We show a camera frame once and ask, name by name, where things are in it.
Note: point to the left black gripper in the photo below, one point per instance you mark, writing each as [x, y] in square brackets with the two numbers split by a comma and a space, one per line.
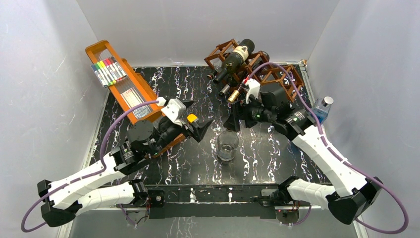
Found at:
[197, 132]

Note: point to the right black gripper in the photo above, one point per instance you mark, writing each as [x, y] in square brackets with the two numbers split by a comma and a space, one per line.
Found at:
[238, 110]

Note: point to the clear glass bottle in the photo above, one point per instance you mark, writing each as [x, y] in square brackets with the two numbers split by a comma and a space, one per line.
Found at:
[227, 145]

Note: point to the dark green wine bottle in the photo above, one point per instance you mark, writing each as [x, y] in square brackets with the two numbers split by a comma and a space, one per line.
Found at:
[236, 58]

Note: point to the blue square glass bottle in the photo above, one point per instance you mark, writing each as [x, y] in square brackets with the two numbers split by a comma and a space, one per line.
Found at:
[321, 108]

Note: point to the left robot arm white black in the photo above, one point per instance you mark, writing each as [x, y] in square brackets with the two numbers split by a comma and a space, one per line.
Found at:
[65, 199]

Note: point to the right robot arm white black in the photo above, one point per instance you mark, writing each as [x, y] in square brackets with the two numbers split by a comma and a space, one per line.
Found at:
[349, 193]

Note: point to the orange wooden rack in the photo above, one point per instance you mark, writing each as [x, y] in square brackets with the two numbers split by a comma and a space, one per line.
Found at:
[102, 50]

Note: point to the brown wooden wine rack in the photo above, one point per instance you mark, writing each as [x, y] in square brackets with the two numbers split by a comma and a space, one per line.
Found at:
[264, 75]

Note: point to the gold capped wine bottle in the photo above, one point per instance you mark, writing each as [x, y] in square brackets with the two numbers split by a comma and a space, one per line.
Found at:
[247, 68]

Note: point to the yellow grey small block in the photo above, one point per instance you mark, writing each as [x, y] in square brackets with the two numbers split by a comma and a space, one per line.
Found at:
[192, 119]

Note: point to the clear packet with red label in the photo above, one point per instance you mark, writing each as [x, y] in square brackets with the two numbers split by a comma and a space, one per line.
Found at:
[133, 98]

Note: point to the pack of coloured markers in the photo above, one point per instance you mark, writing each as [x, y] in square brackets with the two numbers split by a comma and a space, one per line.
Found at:
[109, 72]

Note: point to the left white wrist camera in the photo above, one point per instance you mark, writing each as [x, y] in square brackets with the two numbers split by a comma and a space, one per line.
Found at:
[174, 110]

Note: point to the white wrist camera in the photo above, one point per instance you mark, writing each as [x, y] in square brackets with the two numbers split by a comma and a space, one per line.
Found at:
[253, 90]
[174, 110]

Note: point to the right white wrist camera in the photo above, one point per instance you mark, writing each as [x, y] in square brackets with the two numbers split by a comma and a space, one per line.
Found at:
[253, 90]

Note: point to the black metal base frame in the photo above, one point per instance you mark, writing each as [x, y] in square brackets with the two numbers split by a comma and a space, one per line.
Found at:
[240, 200]

